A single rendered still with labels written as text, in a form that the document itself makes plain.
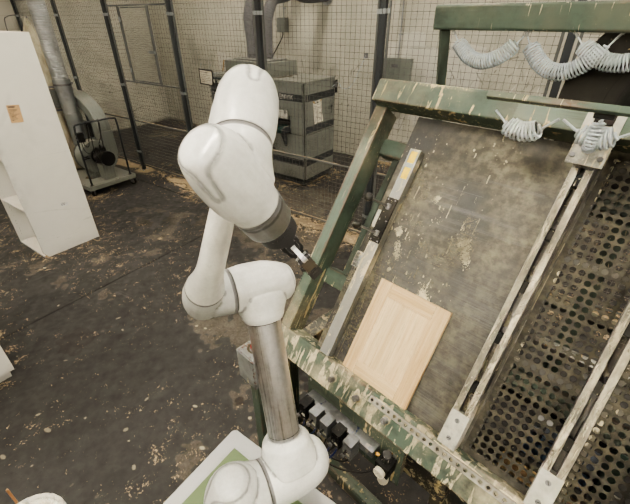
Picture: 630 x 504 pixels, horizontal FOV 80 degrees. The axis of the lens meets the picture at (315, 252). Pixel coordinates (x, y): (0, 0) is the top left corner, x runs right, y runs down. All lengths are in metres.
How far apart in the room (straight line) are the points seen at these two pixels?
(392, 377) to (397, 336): 0.16
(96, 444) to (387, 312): 1.95
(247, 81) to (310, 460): 1.07
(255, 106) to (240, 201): 0.16
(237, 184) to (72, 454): 2.46
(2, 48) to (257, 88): 3.91
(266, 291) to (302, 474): 0.57
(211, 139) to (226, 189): 0.07
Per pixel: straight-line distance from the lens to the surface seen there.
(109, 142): 6.47
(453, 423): 1.46
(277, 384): 1.18
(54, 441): 2.95
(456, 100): 1.62
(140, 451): 2.68
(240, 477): 1.25
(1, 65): 4.47
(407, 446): 1.56
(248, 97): 0.64
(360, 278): 1.61
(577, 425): 1.43
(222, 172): 0.52
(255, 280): 1.06
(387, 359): 1.58
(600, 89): 1.97
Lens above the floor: 2.14
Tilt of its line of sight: 32 degrees down
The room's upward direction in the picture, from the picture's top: straight up
